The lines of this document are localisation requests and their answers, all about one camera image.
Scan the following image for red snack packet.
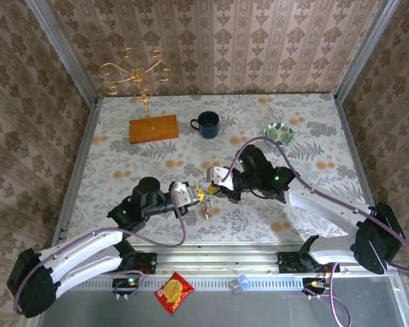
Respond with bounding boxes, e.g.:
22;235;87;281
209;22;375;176
154;271;196;315

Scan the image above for aluminium table side rail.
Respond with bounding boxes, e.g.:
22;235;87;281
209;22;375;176
333;95;379;212
52;97;102;239

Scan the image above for small circuit board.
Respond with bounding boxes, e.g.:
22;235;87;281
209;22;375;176
301;277;331;296
111;276;142;296

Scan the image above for white slotted cable duct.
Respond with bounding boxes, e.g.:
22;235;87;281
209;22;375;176
47;276;330;291

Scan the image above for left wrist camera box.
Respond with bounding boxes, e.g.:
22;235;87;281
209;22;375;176
169;181;200;208

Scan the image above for small blue grey packet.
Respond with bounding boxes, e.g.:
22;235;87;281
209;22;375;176
228;275;249;294

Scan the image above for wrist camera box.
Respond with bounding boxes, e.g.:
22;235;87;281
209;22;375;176
205;166;235;191
169;181;200;208

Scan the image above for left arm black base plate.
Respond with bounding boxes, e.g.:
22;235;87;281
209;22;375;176
97;252;157;275

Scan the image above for aluminium table edge rail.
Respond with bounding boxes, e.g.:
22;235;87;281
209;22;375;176
33;248;405;275

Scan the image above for gold wire stand wooden base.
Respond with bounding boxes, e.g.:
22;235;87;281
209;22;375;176
99;47;180;145

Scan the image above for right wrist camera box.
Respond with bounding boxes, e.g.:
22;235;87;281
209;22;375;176
205;166;235;191

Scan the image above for dark blue mug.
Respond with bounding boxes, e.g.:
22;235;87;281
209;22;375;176
190;111;221;140

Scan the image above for aluminium frame post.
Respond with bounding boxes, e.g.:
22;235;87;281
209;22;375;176
23;0;100;106
333;0;402;103

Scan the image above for grey metal shelf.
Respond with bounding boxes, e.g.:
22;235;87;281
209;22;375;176
20;275;409;327

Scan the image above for green leaf pattern bowl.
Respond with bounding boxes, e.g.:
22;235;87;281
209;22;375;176
262;121;294;148

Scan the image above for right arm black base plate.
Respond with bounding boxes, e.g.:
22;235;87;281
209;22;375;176
277;251;341;275

